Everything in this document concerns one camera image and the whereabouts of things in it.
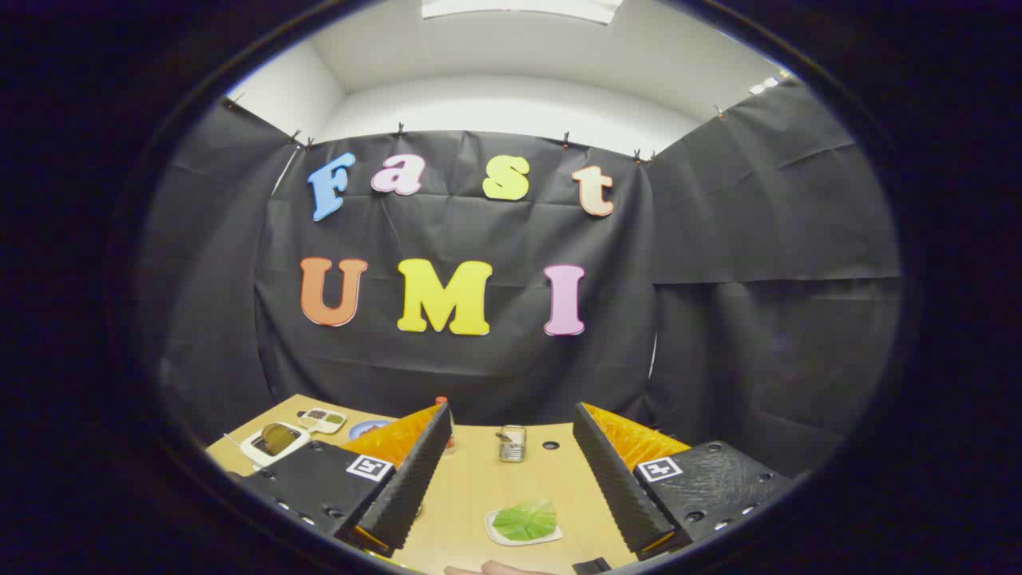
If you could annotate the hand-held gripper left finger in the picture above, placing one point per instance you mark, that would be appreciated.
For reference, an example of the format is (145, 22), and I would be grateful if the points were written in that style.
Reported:
(415, 487)

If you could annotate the small white plate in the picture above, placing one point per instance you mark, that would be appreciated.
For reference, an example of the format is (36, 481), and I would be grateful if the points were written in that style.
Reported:
(493, 530)

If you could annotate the clear water bottle red cap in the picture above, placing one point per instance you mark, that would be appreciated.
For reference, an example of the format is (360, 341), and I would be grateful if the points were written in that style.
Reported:
(441, 400)

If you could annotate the white divided seasoning tray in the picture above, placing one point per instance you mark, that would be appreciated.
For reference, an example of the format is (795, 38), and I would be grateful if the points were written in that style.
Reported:
(322, 421)

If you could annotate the small ceiling light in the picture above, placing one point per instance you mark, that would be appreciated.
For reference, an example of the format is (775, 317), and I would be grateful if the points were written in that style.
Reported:
(764, 85)

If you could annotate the ceiling light panel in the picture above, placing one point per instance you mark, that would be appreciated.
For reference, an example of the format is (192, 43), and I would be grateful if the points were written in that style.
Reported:
(519, 8)

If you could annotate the blue plate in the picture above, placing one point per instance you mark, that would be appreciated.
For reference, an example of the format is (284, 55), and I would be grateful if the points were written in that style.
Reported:
(359, 431)

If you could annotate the green lettuce leaf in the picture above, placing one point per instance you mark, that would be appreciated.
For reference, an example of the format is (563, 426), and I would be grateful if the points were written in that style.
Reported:
(524, 521)

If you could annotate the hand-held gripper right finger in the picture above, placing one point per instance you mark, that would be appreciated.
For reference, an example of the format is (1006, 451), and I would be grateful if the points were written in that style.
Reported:
(615, 487)

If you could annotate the white toaster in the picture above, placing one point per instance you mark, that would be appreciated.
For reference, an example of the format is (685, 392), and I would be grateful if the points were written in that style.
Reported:
(254, 454)

